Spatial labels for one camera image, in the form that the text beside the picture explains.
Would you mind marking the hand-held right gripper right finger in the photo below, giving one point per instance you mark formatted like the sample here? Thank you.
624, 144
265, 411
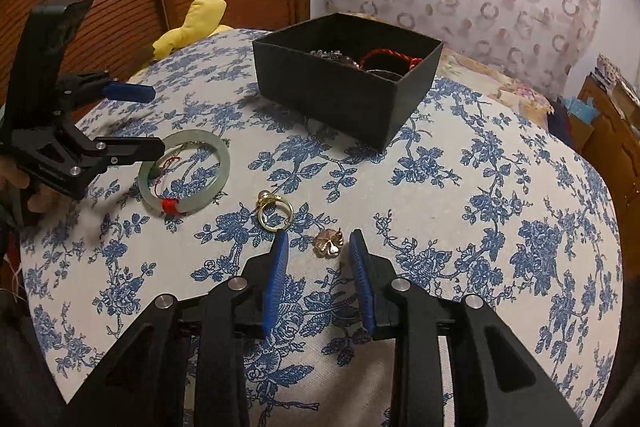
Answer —
362, 277

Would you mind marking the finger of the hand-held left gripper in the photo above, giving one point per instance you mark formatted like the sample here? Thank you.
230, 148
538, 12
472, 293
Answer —
135, 149
130, 93

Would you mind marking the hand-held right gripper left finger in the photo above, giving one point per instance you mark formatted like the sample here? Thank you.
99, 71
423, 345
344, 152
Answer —
275, 277

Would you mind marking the gold flower pendant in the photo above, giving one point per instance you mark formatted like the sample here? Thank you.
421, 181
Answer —
327, 242

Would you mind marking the pale green jade bangle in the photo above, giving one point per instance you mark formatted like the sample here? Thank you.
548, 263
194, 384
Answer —
200, 205

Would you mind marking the black cardboard box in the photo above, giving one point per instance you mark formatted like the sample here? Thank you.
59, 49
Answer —
325, 92

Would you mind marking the person's left hand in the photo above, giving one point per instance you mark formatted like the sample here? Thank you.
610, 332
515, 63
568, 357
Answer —
45, 202

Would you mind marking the yellow plush toy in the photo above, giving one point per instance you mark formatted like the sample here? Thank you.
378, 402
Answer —
200, 19

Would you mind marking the blue floral tablecloth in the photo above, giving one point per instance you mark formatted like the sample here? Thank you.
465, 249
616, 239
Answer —
450, 157

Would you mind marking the pink floral blanket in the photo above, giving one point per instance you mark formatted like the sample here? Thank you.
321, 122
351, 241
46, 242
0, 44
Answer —
510, 92

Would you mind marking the dark blue blanket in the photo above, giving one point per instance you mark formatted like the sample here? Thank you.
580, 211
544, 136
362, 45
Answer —
562, 127

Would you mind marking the light blue bag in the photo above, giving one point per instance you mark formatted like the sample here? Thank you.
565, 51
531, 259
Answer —
575, 109

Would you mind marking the wooden cabinet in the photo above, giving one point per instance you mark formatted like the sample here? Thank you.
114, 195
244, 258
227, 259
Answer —
615, 142

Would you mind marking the stack of folded fabrics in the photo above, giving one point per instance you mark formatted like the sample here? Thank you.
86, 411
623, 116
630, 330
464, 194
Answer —
612, 74

